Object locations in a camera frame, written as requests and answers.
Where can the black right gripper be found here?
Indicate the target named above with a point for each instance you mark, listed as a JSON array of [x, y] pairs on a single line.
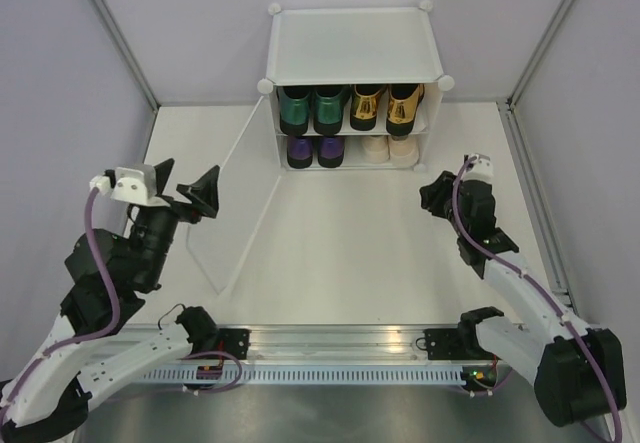
[[433, 193]]

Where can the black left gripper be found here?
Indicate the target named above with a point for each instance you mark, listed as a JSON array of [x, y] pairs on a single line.
[[206, 191]]

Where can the beige sneaker front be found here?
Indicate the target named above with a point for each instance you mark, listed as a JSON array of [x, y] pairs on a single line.
[[403, 151]]

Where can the beige sneaker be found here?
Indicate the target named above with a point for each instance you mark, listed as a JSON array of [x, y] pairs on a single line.
[[375, 149], [403, 151]]

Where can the white cabinet door panel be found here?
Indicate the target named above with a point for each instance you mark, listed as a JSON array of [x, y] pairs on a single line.
[[250, 169]]

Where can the gold pointed shoe front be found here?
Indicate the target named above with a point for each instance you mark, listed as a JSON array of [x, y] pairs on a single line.
[[404, 101]]

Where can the gold pointed shoe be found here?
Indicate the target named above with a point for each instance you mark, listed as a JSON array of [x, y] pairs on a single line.
[[365, 102], [404, 101]]

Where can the purple loafer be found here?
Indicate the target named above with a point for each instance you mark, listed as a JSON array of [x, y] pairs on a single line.
[[331, 151], [299, 152]]

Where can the green loafer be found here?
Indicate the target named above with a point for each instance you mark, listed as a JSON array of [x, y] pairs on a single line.
[[294, 109], [329, 104]]

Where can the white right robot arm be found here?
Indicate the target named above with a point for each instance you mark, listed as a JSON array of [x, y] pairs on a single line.
[[576, 370]]

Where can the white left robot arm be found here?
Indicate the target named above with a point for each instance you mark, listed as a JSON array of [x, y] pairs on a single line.
[[129, 227]]

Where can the white plastic shoe cabinet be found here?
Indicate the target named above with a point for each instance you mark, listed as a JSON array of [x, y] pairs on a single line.
[[315, 47]]

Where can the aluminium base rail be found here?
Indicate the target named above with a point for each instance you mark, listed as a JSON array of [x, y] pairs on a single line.
[[330, 343]]

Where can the white slotted cable duct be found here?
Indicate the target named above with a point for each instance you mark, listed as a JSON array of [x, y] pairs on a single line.
[[191, 374]]

